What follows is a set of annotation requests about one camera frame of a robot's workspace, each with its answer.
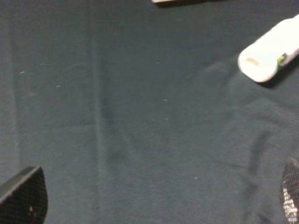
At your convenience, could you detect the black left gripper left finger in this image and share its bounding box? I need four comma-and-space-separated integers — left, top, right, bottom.
0, 166, 48, 224

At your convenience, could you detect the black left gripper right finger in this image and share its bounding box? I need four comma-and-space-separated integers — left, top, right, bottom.
280, 157, 299, 224

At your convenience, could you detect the black tablecloth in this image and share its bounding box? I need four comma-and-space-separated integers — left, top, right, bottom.
0, 0, 299, 224

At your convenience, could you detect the white bottle with green label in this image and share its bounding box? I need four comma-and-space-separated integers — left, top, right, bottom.
238, 15, 299, 83

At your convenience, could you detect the white cylinder in plastic wrap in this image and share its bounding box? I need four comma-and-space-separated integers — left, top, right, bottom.
151, 0, 176, 4

